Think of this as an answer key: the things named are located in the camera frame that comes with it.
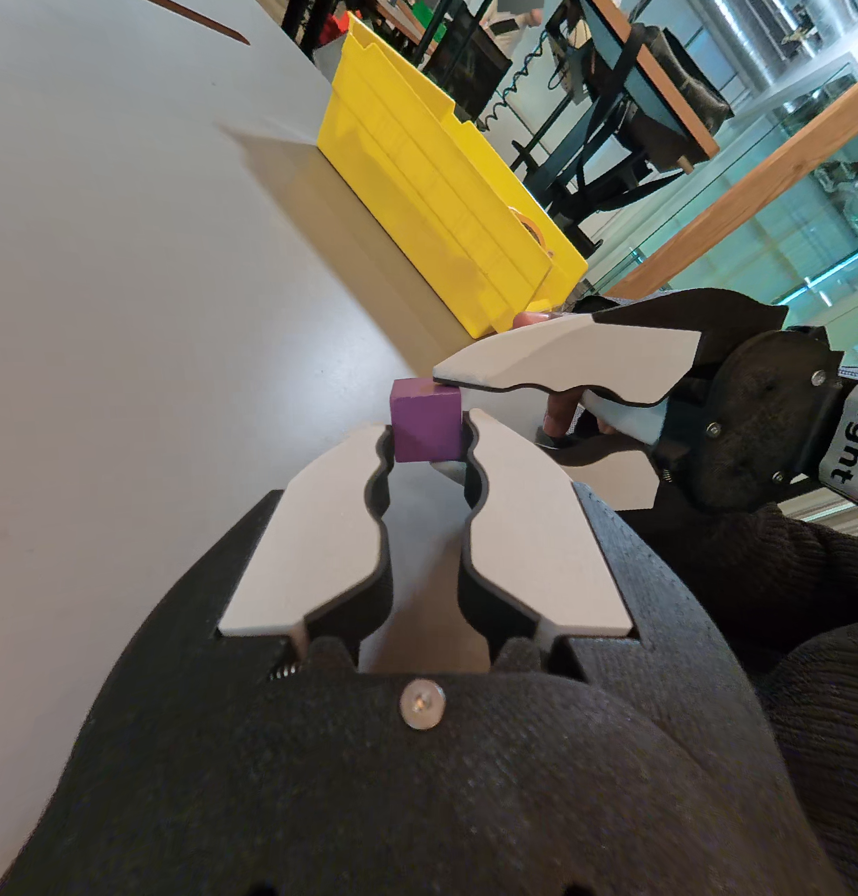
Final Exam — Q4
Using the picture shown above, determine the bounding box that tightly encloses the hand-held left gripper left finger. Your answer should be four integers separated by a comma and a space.
217, 422, 395, 660

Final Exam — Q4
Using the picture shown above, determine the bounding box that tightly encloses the light wooden post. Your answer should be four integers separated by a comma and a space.
606, 73, 858, 301

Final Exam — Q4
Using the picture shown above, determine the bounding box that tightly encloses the dark bag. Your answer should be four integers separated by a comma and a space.
632, 24, 736, 137

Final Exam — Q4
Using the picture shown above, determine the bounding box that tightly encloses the black mesh chair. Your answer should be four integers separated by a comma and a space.
422, 0, 514, 120

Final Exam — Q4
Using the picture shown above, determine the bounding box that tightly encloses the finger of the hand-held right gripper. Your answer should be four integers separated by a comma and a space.
432, 313, 703, 408
541, 441, 662, 512

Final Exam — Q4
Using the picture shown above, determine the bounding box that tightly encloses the dark standing desk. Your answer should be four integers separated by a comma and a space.
520, 0, 722, 239

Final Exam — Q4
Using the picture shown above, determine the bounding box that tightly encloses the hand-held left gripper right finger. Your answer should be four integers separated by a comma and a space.
459, 408, 637, 659

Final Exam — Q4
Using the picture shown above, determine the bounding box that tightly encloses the yellow plastic bin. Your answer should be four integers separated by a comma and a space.
317, 13, 589, 336

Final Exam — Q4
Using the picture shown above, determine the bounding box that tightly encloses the tape roll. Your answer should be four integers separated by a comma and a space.
514, 209, 554, 254

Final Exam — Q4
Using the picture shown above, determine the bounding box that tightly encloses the ribbed silver ventilation duct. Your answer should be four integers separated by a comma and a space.
698, 0, 815, 91

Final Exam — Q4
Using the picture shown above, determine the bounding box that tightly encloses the black coiled cable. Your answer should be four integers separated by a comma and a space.
481, 31, 545, 134

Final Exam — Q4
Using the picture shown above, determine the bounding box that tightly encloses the purple cube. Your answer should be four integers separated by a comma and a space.
388, 377, 466, 464

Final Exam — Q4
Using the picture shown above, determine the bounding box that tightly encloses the person's right hand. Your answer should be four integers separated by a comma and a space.
511, 310, 586, 446

